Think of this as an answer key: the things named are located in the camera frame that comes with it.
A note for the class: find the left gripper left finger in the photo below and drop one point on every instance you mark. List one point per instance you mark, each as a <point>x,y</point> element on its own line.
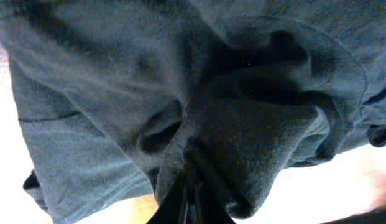
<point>173,209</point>

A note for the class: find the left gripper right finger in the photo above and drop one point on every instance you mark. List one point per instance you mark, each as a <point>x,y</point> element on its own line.
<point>208,209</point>

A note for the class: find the black Nike t-shirt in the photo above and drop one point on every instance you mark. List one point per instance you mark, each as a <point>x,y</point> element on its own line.
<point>118,99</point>

